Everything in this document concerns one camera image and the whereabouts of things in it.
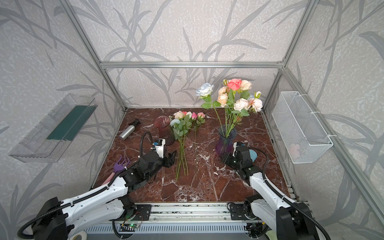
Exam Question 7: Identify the green circuit board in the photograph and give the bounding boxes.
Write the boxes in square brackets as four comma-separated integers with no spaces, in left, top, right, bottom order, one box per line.
[119,223,142,233]

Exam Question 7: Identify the white wire mesh basket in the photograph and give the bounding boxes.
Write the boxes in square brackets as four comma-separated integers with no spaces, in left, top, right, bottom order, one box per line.
[272,91,334,164]

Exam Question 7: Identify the right black corrugated cable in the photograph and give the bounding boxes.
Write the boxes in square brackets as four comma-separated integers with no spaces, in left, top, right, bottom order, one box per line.
[248,147,331,240]

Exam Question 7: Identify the purple pink handled tool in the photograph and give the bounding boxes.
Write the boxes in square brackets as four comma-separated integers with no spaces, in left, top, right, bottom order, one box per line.
[102,156,130,185]

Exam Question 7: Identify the pink object in basket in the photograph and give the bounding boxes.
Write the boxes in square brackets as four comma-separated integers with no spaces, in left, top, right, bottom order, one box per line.
[289,144,301,161]

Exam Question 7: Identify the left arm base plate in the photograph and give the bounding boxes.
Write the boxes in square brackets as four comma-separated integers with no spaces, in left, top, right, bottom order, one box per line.
[118,204,152,221]

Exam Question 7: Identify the small pink bud stem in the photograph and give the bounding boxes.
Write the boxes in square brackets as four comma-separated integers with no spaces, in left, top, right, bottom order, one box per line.
[194,112,205,173]

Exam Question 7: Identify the dark red glass vase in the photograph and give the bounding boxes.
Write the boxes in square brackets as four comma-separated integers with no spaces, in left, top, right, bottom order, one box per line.
[154,116,175,146]

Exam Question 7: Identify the silver spray bottle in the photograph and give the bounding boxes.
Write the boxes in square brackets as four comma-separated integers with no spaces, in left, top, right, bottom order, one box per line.
[119,119,141,140]

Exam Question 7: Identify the left black corrugated cable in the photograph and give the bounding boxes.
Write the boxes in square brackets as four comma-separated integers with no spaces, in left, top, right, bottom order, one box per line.
[17,131,154,240]

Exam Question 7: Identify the white tape roll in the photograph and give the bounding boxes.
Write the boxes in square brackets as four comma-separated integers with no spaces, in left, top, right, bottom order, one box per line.
[69,231,88,240]

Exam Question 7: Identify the cream pink rose stem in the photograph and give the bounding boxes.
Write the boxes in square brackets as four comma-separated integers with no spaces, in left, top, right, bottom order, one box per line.
[237,80,252,99]

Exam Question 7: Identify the light blue handled tool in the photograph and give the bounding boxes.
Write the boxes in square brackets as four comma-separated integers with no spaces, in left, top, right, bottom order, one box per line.
[249,150,258,163]

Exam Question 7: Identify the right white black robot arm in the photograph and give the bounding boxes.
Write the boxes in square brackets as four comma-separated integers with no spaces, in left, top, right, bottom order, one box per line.
[222,142,320,240]

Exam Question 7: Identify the aluminium front rail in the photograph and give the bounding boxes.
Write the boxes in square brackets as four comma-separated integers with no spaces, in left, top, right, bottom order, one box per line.
[62,201,314,224]

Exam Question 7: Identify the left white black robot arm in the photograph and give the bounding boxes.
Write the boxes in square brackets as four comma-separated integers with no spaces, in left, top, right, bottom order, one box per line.
[32,152,176,240]

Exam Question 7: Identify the white pink peony stem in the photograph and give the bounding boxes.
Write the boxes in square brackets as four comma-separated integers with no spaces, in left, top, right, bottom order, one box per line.
[226,90,263,131]

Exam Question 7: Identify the purple blue glass vase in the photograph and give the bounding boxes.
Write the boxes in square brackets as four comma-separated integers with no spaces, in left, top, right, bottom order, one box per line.
[215,125,238,157]

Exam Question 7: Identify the flower bunch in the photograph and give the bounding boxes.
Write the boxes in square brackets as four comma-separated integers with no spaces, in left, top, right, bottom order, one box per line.
[170,111,197,180]

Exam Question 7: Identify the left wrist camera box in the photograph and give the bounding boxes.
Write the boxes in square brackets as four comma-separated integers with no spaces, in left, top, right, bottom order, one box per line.
[151,139,166,159]

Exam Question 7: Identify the peach rose stem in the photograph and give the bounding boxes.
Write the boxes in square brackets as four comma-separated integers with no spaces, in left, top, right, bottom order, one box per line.
[217,86,229,125]

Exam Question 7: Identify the black corrugated cable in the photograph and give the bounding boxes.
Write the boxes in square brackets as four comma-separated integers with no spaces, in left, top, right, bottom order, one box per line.
[17,131,154,240]
[248,147,331,240]

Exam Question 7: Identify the clear plastic wall tray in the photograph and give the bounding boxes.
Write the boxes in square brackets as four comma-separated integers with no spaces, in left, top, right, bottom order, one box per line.
[9,94,98,163]

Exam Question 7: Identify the pink red rose stem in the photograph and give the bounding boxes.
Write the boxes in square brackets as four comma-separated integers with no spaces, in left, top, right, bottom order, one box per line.
[226,79,242,135]

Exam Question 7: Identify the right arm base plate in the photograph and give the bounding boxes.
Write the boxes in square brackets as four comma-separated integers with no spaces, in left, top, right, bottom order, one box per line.
[227,202,256,221]

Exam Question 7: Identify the pale blue rose stem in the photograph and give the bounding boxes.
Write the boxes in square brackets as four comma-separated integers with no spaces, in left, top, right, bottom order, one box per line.
[196,83,223,131]

